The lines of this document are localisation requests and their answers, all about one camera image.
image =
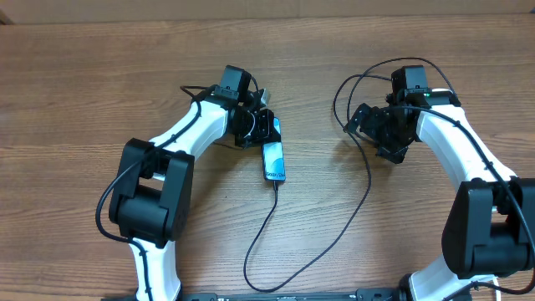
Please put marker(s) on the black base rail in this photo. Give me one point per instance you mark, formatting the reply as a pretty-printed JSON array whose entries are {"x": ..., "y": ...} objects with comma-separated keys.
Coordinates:
[{"x": 267, "y": 297}]

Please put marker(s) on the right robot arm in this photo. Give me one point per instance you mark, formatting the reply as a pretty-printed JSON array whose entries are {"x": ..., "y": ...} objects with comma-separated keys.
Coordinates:
[{"x": 489, "y": 232}]

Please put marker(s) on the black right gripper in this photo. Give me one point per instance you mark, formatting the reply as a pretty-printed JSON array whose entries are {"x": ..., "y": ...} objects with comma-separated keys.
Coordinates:
[{"x": 395, "y": 153}]

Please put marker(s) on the blue Samsung Galaxy smartphone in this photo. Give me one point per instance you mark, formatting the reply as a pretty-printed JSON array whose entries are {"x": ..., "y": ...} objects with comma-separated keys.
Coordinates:
[{"x": 272, "y": 154}]

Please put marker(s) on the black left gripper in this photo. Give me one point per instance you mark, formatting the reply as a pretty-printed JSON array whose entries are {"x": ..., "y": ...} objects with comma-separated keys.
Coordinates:
[{"x": 266, "y": 130}]

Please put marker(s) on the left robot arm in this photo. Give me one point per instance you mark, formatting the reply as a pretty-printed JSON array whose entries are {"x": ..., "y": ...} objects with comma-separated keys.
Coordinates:
[{"x": 151, "y": 194}]

